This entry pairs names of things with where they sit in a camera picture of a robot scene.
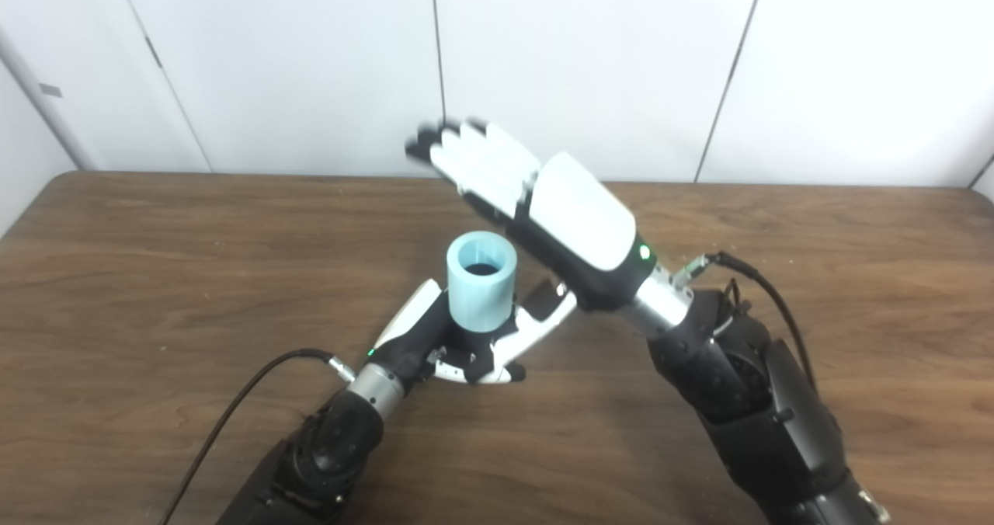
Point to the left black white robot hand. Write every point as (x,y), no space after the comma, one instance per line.
(408,338)

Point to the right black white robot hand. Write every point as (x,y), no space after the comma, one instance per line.
(575,214)

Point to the black flared nozzle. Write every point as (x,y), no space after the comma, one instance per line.
(462,346)

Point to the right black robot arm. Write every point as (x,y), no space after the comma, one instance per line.
(745,401)

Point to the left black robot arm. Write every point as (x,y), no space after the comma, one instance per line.
(326,455)

